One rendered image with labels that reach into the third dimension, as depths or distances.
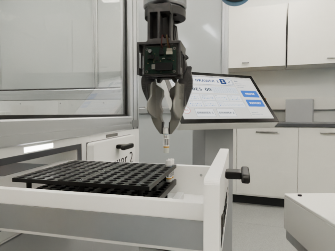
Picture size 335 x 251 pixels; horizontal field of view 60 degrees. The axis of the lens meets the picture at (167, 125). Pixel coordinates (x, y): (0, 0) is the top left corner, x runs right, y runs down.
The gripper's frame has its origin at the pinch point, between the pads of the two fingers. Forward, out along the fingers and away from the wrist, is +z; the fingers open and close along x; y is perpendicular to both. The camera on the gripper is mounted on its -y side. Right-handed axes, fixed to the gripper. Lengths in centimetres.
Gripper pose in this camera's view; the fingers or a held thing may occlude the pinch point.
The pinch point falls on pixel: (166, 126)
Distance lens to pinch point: 53.2
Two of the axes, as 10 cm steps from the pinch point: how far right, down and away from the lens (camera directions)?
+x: 9.8, 0.2, -2.0
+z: -0.1, 10.0, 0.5
